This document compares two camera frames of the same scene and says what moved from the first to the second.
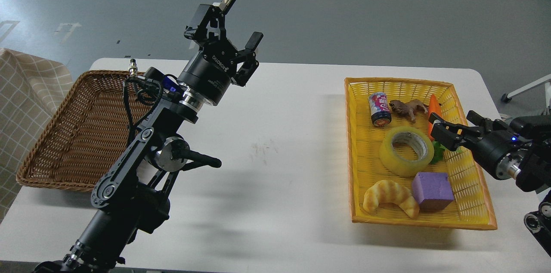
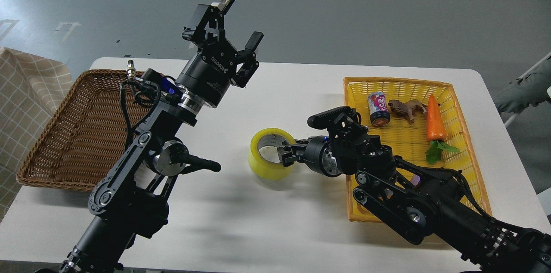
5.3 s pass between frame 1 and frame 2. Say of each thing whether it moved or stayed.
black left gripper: stayed
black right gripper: moved
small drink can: stayed
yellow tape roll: moved
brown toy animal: stayed
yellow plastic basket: stayed
